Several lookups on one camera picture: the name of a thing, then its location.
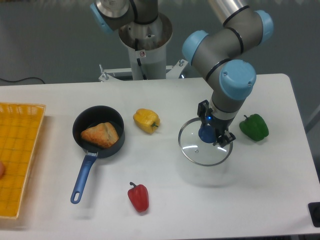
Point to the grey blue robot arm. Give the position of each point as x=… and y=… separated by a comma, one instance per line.
x=215, y=57

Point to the dark pot blue handle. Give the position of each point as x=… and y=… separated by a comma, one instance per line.
x=90, y=117

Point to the black device at table edge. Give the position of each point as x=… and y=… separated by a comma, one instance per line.
x=314, y=210

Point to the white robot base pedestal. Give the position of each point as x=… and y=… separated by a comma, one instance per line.
x=147, y=52

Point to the red bell pepper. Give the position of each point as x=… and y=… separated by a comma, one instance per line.
x=139, y=197

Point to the golden pastry bread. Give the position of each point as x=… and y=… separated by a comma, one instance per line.
x=103, y=135

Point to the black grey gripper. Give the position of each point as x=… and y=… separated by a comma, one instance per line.
x=219, y=120

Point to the green bell pepper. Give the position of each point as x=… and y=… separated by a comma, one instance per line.
x=254, y=127

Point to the glass pot lid blue knob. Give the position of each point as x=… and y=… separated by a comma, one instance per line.
x=198, y=146

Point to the yellow woven basket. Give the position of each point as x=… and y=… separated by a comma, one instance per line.
x=20, y=124

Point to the yellow bell pepper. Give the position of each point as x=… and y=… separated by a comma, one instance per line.
x=147, y=120

